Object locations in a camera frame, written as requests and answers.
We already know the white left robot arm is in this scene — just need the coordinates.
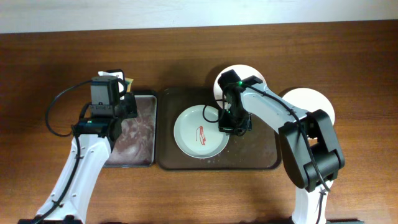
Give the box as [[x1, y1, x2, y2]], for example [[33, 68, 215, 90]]
[[18, 92, 137, 224]]

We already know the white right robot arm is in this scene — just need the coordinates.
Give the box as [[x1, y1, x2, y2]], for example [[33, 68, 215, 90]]
[[217, 80, 345, 223]]

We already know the cream white plate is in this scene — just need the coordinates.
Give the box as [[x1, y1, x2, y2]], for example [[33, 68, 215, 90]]
[[280, 88, 335, 125]]

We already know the dark brown serving tray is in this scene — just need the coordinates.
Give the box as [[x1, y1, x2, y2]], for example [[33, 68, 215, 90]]
[[155, 88, 282, 170]]

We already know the metal wash tray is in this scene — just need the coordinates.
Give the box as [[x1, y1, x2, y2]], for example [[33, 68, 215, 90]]
[[104, 91, 157, 167]]

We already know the pink plate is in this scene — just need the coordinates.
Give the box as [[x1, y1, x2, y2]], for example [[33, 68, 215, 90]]
[[213, 65, 267, 116]]

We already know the green yellow sponge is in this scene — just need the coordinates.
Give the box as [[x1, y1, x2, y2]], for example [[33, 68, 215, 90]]
[[125, 78, 134, 92]]

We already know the pale green plate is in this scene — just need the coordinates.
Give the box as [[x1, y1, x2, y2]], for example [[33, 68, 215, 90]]
[[174, 105, 229, 159]]

